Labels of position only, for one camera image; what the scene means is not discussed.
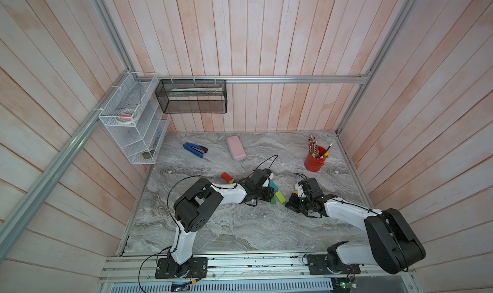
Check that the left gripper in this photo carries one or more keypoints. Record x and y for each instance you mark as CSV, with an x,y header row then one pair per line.
x,y
271,193

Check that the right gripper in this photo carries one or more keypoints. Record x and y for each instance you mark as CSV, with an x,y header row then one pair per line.
x,y
291,203

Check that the teal block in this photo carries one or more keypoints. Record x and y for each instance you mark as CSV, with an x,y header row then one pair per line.
x,y
274,186

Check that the light green block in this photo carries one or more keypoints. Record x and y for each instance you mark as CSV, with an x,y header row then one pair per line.
x,y
280,197

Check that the long red block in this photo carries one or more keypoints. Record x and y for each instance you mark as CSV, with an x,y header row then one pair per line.
x,y
226,177

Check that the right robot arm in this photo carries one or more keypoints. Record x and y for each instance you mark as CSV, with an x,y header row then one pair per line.
x,y
392,245

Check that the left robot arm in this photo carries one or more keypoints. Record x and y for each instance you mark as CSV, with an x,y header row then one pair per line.
x,y
197,205

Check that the red pencil cup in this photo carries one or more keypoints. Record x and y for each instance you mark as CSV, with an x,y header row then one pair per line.
x,y
314,164

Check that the pink eraser case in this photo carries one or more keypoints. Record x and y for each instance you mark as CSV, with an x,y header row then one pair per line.
x,y
236,148

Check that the coloured pencils bunch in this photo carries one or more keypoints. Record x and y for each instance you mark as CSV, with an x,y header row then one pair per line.
x,y
315,150

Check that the blue stapler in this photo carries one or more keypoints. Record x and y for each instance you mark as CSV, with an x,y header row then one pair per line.
x,y
197,150

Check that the black mesh basket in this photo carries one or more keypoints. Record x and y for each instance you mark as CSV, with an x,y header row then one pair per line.
x,y
192,96

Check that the tape roll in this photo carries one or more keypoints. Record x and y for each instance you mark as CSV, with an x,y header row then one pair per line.
x,y
127,116

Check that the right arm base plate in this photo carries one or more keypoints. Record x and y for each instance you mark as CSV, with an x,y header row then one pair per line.
x,y
326,264

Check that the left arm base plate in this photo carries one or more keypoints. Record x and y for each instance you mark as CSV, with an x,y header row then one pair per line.
x,y
195,268

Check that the white wire shelf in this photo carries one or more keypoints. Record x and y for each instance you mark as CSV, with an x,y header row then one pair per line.
x,y
140,142

